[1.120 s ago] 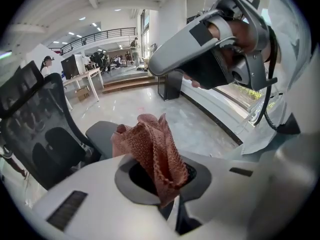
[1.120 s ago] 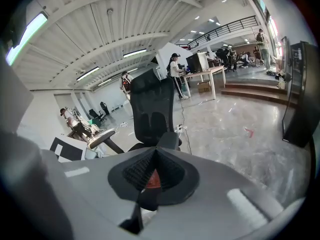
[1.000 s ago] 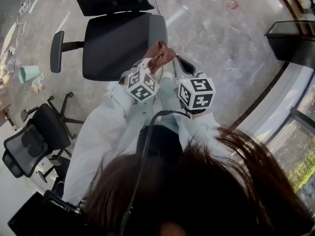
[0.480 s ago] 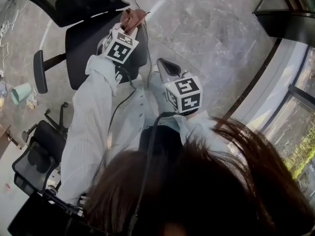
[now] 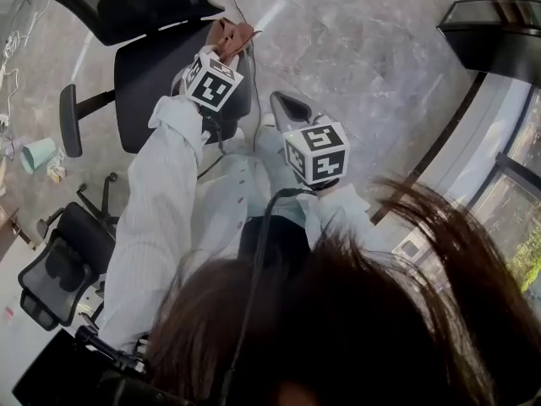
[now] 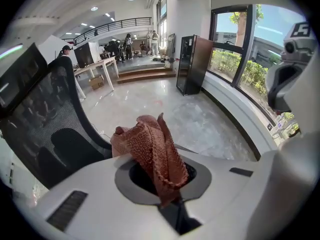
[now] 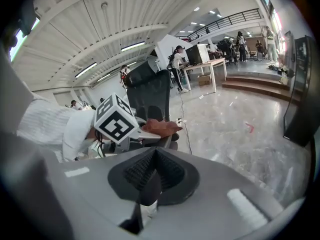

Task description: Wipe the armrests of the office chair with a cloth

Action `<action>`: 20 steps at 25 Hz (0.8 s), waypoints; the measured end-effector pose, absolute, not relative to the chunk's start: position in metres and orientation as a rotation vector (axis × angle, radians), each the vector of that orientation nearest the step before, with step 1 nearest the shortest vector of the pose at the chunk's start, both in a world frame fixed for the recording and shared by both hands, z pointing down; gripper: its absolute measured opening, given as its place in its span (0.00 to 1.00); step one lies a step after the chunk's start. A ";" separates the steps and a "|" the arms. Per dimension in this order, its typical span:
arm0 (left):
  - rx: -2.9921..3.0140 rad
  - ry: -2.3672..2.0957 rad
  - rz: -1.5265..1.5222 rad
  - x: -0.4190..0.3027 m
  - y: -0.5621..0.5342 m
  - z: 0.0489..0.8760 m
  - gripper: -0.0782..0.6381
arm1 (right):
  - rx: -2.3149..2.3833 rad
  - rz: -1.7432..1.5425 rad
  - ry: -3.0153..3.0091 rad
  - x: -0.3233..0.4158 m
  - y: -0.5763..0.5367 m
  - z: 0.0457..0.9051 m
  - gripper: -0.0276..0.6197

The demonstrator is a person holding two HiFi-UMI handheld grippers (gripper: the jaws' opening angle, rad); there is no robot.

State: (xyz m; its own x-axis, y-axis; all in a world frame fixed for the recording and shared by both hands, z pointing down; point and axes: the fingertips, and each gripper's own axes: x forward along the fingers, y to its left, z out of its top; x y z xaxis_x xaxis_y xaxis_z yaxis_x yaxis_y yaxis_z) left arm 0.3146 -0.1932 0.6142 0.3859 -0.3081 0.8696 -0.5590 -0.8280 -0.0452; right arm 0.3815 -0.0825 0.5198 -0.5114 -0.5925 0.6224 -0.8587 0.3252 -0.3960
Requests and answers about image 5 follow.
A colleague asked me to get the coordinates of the thick black cable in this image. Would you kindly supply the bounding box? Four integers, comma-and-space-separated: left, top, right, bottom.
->
217, 187, 322, 406

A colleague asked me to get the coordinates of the black backpack gear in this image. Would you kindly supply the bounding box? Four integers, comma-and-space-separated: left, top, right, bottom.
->
12, 324, 191, 406

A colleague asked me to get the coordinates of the black glass display cabinet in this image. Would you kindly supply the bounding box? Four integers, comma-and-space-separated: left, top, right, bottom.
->
436, 0, 541, 86

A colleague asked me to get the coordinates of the person's black top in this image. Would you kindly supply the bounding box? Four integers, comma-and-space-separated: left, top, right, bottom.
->
238, 214, 312, 270

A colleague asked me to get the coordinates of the small grey rectangular device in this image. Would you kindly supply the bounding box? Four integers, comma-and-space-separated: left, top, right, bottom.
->
396, 238, 424, 260

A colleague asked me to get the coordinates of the thin black cable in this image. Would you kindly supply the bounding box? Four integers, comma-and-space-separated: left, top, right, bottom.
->
219, 0, 265, 154

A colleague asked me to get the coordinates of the person's left forearm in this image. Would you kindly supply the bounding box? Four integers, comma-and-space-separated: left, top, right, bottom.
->
122, 94, 212, 228

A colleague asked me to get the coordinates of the large glass window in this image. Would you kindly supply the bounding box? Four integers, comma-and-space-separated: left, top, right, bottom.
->
462, 86, 541, 312

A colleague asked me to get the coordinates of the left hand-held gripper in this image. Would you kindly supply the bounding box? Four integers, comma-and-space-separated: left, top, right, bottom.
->
183, 45, 245, 112

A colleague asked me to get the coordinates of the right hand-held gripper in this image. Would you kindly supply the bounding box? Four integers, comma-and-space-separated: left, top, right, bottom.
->
269, 91, 351, 188

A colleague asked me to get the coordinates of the person's right forearm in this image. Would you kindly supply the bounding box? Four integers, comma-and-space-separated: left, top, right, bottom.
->
295, 182, 373, 244

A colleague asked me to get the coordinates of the person's white striped shirt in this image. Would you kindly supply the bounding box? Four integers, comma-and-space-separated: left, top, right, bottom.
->
99, 94, 377, 350

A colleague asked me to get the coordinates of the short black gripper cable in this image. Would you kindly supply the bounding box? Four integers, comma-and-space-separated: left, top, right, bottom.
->
196, 107, 227, 181

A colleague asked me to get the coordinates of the person's right leg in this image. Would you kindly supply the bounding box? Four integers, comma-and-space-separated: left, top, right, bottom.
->
253, 123, 306, 228

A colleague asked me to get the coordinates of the brown cardboard box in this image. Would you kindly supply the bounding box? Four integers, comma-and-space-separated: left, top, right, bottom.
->
0, 205, 33, 261

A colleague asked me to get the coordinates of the white and yellow litter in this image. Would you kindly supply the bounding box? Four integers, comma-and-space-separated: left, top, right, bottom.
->
46, 148, 68, 184

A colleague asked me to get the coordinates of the brown cloth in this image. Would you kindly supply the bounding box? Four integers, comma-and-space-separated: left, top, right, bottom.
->
205, 17, 257, 61

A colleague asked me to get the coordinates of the white floor cable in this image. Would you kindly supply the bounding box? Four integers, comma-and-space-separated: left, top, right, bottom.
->
0, 0, 52, 118

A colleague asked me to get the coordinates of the pale green bag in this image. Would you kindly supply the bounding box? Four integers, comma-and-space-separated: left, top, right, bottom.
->
19, 137, 58, 175

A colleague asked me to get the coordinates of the black mesh-back office chair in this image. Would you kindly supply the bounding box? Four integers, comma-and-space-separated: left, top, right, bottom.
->
33, 0, 257, 159

